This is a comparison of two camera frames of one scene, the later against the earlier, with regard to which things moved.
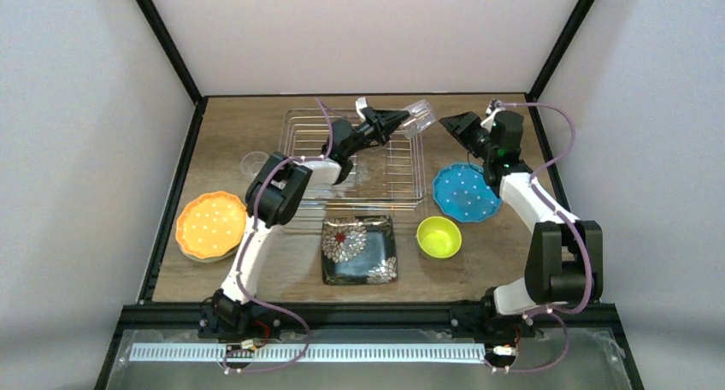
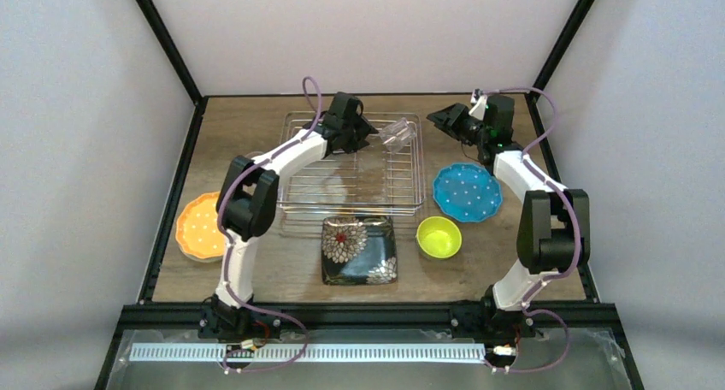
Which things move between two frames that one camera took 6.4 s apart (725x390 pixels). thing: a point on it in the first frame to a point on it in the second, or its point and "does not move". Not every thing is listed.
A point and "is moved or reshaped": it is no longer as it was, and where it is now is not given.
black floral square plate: [358, 250] does not move
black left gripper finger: [385, 135] to [364, 129]
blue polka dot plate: [462, 193] does not move
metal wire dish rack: [390, 176] does not move
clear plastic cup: [421, 118] is moved or reshaped
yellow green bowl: [439, 237] does not move
